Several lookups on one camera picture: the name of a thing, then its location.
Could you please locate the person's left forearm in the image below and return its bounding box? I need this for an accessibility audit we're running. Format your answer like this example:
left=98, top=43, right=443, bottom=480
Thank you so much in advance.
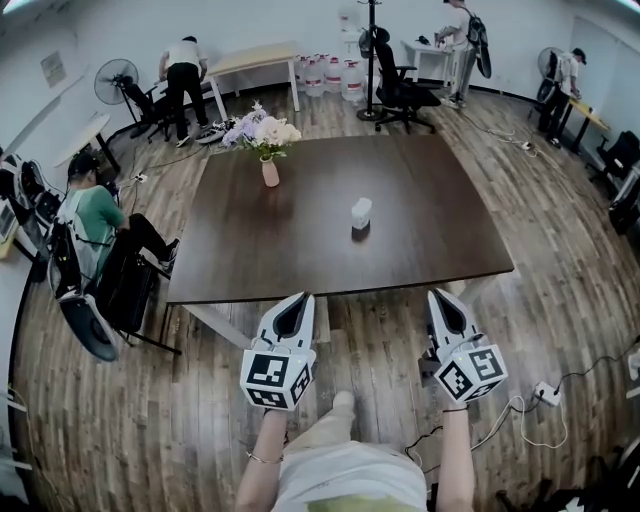
left=234, top=407, right=290, bottom=512

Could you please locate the black cable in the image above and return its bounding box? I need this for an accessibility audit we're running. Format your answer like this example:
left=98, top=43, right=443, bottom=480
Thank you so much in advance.
left=403, top=424, right=446, bottom=471

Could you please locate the white cable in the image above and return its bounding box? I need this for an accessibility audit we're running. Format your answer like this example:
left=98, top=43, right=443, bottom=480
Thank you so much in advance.
left=469, top=394, right=569, bottom=451

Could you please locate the yellow table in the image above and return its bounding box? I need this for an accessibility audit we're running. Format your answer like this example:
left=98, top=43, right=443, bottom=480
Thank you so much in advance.
left=564, top=97, right=612, bottom=154

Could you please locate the pile of shoes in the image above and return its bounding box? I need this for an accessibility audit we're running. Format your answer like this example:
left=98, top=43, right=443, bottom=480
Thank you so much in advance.
left=194, top=118, right=237, bottom=145

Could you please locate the person's right forearm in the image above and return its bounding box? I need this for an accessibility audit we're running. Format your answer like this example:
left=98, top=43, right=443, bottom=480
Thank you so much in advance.
left=439, top=402, right=476, bottom=512

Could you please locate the group of water jugs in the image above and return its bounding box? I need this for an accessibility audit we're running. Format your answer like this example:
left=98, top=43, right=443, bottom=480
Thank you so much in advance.
left=294, top=52, right=367, bottom=104

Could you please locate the round white table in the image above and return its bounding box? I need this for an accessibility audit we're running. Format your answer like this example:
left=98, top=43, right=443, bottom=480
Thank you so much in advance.
left=53, top=113, right=121, bottom=174

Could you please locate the white desk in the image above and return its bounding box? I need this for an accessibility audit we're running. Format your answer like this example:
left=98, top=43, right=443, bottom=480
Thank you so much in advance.
left=402, top=39, right=459, bottom=94

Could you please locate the black coat rack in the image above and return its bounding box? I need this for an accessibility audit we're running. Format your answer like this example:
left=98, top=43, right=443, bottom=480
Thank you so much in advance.
left=355, top=0, right=387, bottom=122

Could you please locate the light wooden table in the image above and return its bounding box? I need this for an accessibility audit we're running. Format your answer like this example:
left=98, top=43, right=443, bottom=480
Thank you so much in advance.
left=202, top=41, right=301, bottom=121

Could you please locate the pink vase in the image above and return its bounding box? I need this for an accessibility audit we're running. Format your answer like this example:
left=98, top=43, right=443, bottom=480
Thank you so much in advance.
left=260, top=153, right=280, bottom=189

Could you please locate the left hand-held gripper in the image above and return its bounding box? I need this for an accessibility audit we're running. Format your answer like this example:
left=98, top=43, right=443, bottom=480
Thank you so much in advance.
left=239, top=292, right=318, bottom=412

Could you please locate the person's beige trouser leg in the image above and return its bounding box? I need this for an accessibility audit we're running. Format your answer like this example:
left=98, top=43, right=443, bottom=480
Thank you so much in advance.
left=289, top=389, right=357, bottom=454

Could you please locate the white table leg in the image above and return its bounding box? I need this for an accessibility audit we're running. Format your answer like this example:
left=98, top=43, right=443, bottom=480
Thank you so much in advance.
left=182, top=302, right=251, bottom=351
left=458, top=276, right=497, bottom=307

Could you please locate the black equipment case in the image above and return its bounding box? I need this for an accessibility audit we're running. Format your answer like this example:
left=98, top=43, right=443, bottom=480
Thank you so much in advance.
left=607, top=164, right=640, bottom=236

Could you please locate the black office chair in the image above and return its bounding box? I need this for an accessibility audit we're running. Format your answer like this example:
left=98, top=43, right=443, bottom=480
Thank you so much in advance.
left=122, top=82, right=176, bottom=144
left=589, top=130, right=640, bottom=186
left=372, top=27, right=456, bottom=134

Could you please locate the white water dispenser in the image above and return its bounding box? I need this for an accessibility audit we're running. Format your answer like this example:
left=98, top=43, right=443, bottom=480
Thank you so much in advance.
left=338, top=4, right=371, bottom=56

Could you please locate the pastel flower bouquet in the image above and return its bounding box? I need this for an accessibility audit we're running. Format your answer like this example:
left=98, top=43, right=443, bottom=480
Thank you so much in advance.
left=221, top=99, right=303, bottom=161

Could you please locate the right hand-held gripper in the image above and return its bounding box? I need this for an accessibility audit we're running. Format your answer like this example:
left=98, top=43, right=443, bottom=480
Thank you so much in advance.
left=427, top=288, right=509, bottom=404

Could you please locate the person's white shirt torso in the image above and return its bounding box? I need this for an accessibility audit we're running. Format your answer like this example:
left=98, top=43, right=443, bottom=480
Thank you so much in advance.
left=272, top=439, right=431, bottom=512

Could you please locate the wall poster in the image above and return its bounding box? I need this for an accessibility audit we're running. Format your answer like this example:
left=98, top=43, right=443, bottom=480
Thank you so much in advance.
left=39, top=49, right=68, bottom=89

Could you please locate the black bag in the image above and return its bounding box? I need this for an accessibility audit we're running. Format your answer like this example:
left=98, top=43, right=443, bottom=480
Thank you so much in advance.
left=97, top=252, right=157, bottom=334

